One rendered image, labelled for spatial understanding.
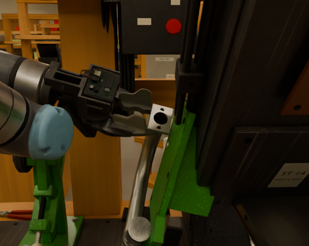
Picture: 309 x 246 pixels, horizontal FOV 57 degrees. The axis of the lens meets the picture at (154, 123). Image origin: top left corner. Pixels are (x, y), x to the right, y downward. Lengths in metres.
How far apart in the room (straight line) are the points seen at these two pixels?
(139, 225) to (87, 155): 0.40
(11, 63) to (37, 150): 0.18
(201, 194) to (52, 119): 0.25
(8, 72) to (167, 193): 0.31
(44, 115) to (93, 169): 0.48
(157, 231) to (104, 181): 0.43
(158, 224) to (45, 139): 0.21
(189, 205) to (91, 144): 0.42
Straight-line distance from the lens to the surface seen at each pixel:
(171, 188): 0.44
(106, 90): 0.47
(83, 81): 0.47
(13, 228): 0.89
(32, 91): 0.50
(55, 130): 0.39
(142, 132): 0.50
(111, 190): 0.87
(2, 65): 0.52
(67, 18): 0.79
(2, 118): 0.36
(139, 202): 0.58
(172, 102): 0.87
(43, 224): 0.70
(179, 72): 0.35
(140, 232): 0.47
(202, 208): 0.48
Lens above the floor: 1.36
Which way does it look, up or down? 14 degrees down
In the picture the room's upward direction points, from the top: straight up
